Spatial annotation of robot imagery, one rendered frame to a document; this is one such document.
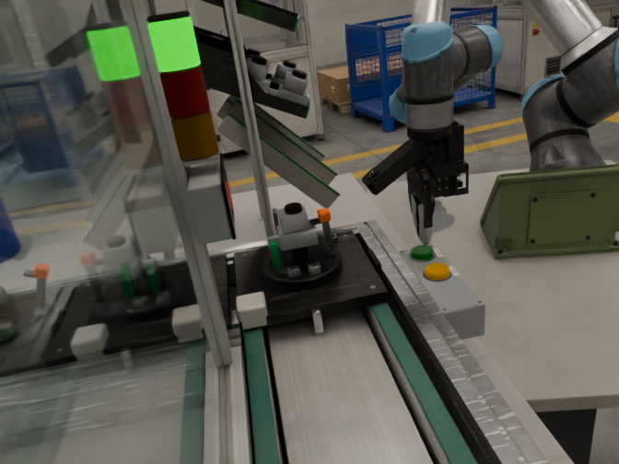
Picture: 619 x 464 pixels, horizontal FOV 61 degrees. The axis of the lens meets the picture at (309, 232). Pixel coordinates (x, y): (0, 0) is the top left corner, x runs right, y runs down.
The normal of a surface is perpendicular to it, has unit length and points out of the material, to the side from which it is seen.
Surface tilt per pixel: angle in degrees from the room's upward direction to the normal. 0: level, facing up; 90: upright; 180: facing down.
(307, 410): 0
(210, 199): 90
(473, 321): 90
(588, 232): 90
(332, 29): 90
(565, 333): 0
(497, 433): 0
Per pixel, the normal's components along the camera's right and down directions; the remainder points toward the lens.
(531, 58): 0.29, 0.38
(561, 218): -0.09, 0.44
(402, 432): -0.13, -0.89
